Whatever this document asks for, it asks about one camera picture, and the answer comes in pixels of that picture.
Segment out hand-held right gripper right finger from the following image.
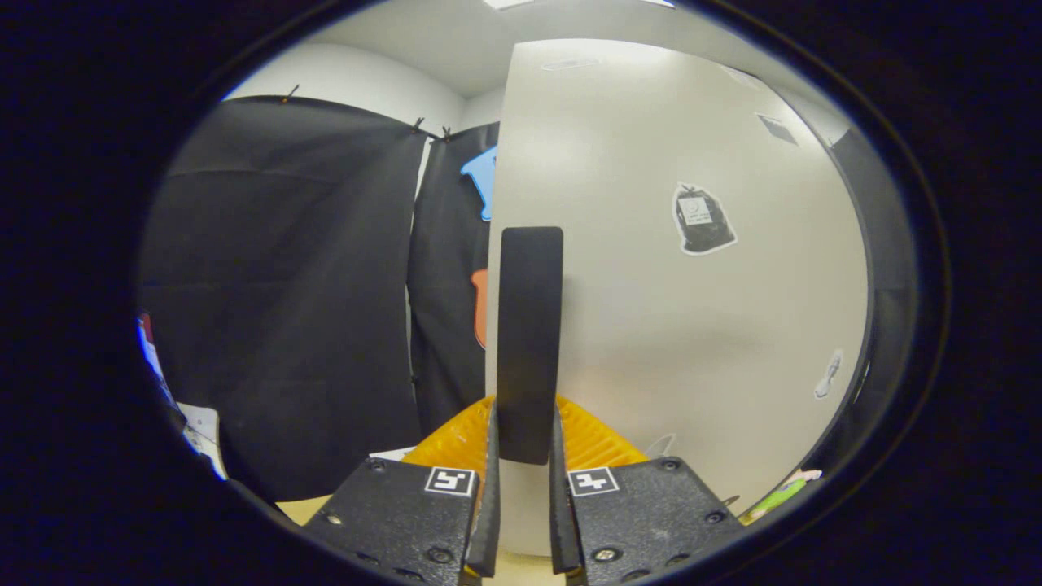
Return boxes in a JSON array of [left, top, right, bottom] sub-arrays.
[[549, 395, 747, 586]]

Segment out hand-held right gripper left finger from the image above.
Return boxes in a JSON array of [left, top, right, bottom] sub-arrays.
[[301, 396, 502, 586]]

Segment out light grey cabinet door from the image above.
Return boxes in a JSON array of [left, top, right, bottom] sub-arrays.
[[485, 38, 869, 559]]

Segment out black door handle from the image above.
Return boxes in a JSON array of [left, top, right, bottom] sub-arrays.
[[496, 225, 565, 466]]

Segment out pink and green plush toy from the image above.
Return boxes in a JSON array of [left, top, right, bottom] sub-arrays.
[[739, 468, 824, 523]]

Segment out white printed sheet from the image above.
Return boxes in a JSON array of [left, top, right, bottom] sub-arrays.
[[137, 313, 229, 481]]

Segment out black backdrop cloth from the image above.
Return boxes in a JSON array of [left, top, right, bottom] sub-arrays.
[[137, 95, 500, 504]]

